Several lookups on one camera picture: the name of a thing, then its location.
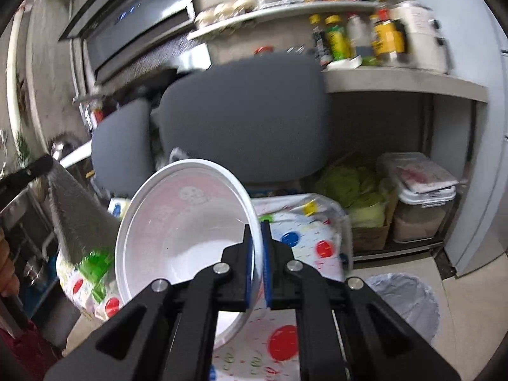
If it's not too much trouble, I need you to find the green label bottle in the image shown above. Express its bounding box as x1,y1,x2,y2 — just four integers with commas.
324,15,352,61

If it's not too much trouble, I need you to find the wide grey chair backrest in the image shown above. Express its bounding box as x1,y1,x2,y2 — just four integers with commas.
159,55,332,185

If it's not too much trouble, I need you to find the stainless steel pot lid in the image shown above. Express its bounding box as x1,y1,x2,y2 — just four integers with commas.
50,137,80,163

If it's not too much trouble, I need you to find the dark soy sauce bottle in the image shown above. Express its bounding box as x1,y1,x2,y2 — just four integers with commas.
310,14,332,68

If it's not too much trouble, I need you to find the steel range hood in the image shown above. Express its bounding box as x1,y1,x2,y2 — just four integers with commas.
57,0,197,84

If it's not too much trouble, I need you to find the narrow grey chair backrest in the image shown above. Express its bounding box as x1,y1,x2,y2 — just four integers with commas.
91,99,153,199

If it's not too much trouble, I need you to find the yellow label oil jug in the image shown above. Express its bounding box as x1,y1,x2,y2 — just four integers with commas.
369,0,407,66

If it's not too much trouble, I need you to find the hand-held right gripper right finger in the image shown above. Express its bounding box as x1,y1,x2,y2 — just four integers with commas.
260,220,463,381

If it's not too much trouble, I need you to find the green plant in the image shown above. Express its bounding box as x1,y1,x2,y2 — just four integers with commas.
16,127,34,167

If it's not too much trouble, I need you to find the white soap dish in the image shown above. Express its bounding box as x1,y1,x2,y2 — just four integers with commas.
326,56,363,70

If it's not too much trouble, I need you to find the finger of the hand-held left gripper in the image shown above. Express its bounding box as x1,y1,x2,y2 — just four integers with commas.
0,155,55,196

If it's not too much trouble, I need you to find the person's left hand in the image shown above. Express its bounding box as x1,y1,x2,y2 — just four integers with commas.
0,228,20,297

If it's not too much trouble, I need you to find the crushed green plastic cup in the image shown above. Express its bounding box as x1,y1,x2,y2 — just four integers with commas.
78,250,116,284

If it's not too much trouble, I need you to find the grey refrigerator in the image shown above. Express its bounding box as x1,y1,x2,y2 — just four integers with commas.
397,0,508,276

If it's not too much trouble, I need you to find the flat white packet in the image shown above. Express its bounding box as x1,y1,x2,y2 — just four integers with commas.
391,163,459,193

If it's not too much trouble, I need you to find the person's pink clothing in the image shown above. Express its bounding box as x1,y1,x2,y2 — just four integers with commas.
0,317,64,381

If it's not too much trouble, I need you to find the clear plastic rice container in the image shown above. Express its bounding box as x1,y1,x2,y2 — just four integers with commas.
376,152,459,244

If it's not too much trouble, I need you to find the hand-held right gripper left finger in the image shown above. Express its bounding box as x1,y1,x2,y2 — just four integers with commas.
43,224,257,381

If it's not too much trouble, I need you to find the trash bin with grey liner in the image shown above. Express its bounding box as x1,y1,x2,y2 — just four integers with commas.
363,273,441,346

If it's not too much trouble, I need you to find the clear bottle with dark liquid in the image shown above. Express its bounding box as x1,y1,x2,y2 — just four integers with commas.
347,14,374,58

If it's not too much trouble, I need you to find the balloon print tablecloth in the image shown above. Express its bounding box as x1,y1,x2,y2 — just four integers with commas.
56,192,354,381

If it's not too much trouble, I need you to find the brown cardboard box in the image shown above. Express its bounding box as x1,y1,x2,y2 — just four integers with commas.
349,190,398,251

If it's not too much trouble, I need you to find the white air fryer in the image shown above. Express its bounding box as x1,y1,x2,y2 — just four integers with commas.
391,1,451,74

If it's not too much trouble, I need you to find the green cabbage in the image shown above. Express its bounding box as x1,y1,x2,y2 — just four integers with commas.
315,164,391,227

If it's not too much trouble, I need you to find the red and white paper bowl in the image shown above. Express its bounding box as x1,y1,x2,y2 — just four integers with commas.
115,159,264,352

